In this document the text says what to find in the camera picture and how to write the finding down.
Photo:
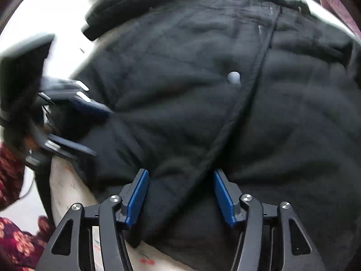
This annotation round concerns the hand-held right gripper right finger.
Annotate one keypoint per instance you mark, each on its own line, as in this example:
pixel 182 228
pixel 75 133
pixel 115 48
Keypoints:
pixel 224 200

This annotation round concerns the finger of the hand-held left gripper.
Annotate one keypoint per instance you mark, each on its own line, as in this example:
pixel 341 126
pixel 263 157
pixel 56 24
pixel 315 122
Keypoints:
pixel 90 106
pixel 73 148

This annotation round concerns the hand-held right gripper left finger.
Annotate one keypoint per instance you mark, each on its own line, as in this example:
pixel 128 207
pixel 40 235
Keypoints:
pixel 138 196

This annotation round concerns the black quilted coat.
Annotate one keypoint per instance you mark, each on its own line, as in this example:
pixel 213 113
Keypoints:
pixel 197 104

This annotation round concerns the person's left forearm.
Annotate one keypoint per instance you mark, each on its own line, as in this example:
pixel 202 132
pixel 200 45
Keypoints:
pixel 10 175

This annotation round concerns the cherry print bed mat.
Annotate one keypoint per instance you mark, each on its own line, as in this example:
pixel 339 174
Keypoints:
pixel 66 187

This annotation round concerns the person's red floral clothing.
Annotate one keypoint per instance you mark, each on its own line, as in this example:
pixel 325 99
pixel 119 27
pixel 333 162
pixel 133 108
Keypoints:
pixel 19 245

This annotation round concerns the dark red cloth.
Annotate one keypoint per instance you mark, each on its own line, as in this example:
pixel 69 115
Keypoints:
pixel 342 2

